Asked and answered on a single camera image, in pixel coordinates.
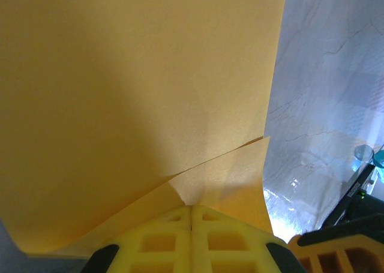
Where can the teal cylindrical tube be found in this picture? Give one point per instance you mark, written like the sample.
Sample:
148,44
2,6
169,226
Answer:
378,160

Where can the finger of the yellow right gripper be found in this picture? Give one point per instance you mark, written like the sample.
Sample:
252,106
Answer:
345,259

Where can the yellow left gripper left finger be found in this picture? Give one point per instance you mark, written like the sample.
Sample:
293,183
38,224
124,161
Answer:
162,249

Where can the yellow paper sheet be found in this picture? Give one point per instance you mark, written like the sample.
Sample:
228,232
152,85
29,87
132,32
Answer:
135,75

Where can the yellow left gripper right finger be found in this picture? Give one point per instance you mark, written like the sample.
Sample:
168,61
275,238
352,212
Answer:
228,252

